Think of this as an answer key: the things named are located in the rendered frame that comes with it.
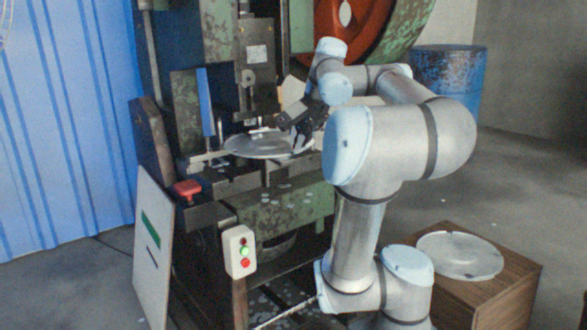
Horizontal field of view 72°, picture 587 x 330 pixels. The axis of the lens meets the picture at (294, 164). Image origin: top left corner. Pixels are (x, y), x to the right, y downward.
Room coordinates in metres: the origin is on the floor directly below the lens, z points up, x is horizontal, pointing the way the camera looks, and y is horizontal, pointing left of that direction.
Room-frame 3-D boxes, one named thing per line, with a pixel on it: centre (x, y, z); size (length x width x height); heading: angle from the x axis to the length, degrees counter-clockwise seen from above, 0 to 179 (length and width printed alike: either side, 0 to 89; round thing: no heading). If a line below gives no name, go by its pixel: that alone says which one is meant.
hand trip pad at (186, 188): (0.99, 0.29, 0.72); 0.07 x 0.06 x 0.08; 36
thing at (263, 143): (1.27, 0.08, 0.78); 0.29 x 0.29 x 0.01
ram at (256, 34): (1.34, 0.13, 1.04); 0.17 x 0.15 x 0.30; 36
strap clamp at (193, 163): (1.28, 0.30, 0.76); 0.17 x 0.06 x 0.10; 126
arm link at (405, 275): (0.75, -0.24, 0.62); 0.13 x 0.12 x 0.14; 94
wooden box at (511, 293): (1.22, -0.58, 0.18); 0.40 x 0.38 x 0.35; 32
